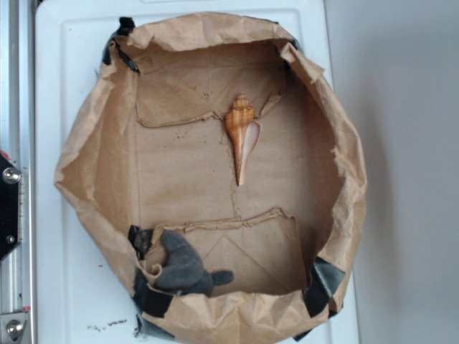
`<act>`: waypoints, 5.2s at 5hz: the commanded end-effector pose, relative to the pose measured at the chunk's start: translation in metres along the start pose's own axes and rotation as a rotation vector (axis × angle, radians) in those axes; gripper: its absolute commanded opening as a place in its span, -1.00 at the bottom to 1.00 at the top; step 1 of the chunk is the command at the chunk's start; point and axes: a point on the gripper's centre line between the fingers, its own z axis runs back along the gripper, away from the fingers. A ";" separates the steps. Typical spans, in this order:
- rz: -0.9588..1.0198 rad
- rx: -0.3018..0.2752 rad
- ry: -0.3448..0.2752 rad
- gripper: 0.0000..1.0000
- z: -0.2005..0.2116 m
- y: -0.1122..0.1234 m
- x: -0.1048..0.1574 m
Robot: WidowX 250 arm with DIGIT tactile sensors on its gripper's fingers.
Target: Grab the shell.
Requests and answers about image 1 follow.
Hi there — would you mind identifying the orange spiral conch shell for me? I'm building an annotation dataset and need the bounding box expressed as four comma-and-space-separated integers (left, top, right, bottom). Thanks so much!
224, 94, 262, 186

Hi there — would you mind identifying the brown paper bag tray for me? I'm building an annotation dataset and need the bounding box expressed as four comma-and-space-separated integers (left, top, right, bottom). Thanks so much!
55, 12, 367, 343

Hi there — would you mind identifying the white plastic board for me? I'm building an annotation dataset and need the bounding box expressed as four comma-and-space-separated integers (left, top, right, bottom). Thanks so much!
35, 1, 367, 343

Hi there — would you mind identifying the black metal bracket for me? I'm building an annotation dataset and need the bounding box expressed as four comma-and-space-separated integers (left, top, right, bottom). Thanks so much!
0, 150, 22, 261

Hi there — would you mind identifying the aluminium frame rail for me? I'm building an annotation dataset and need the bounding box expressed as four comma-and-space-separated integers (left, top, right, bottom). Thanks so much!
1, 1, 37, 343

